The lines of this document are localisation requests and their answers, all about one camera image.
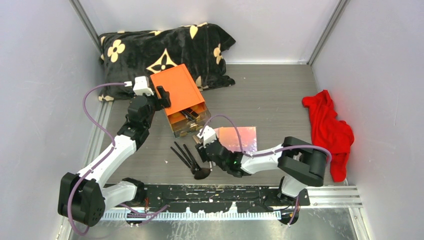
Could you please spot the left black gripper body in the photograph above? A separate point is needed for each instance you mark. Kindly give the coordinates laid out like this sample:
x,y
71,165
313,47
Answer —
x,y
153,104

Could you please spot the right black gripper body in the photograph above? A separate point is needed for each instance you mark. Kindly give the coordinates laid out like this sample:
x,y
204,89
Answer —
x,y
201,150

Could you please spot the orange drawer organizer box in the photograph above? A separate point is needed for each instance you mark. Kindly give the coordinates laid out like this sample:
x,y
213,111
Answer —
x,y
184,93

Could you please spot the clear drawer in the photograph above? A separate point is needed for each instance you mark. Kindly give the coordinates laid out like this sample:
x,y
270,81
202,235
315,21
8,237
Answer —
x,y
180,126

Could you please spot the black gold lipstick case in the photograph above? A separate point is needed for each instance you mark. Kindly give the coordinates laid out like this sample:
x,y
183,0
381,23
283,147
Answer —
x,y
192,113

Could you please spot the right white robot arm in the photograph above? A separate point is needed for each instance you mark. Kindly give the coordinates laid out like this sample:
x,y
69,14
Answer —
x,y
304,164

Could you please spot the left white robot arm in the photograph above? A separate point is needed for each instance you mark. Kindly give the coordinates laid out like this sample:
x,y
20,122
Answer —
x,y
83,196

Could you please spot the black fan makeup brush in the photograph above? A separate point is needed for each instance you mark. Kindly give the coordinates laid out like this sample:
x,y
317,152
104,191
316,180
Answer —
x,y
199,173

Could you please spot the black round makeup brush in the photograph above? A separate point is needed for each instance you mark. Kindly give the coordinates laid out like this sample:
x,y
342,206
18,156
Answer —
x,y
181,152

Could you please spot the black floral plush blanket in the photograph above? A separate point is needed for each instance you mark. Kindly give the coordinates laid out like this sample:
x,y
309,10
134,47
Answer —
x,y
126,55

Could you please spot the red cloth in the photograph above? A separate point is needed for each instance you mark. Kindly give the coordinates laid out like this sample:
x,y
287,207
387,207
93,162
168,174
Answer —
x,y
328,132

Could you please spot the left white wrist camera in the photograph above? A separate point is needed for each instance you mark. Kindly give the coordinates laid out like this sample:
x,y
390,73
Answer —
x,y
141,86

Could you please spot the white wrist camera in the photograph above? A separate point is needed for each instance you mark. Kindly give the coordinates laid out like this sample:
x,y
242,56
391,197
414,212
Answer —
x,y
207,136
141,86

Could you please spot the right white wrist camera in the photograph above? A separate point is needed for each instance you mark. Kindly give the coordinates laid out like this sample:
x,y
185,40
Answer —
x,y
207,136

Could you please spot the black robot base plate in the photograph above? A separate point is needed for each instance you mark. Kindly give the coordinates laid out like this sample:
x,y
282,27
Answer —
x,y
212,198

